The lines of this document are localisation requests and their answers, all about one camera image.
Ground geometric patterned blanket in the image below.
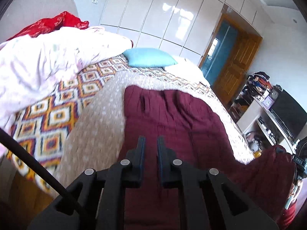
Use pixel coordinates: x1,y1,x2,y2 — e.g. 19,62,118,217
5,53,211,193

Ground pale arched headboard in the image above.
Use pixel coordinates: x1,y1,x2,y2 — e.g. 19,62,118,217
0,0,78,36

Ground wooden door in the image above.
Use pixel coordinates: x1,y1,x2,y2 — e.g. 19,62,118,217
212,32,263,106

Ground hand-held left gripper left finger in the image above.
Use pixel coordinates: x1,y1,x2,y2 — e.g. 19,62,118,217
26,135,147,230

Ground black cable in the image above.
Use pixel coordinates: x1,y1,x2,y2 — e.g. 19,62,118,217
0,127,92,223

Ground red cloth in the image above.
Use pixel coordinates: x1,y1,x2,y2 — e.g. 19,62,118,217
7,11,90,41

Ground white pillow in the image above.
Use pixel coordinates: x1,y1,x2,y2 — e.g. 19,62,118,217
165,56,210,87

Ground black television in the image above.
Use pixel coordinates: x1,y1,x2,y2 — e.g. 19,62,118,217
270,89,307,144

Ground maroon quilted jacket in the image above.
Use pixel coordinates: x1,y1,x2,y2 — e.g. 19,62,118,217
123,84,296,230

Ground white glossy wardrobe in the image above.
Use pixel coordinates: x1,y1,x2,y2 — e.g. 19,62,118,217
99,0,267,63

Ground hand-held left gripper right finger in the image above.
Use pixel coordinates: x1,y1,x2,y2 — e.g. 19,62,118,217
157,135,280,230

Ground white duvet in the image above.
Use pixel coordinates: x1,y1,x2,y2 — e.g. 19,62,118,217
0,26,133,130

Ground white television cabinet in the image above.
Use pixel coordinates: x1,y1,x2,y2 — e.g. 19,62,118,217
236,98,298,154

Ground bed with beige patterned bedspread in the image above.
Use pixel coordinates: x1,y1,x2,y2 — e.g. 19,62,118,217
0,50,255,197

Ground shelf with folded clothes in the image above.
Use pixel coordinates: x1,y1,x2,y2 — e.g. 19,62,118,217
230,71,274,122

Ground ornate table clock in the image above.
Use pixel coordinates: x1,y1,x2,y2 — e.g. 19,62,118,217
264,84,283,108

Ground teal pillow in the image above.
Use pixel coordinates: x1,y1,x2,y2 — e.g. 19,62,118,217
122,48,178,67

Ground person's right hand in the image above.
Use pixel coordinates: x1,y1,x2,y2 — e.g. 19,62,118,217
291,179,302,204

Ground person's right forearm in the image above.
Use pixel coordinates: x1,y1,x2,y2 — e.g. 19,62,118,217
276,198,298,230

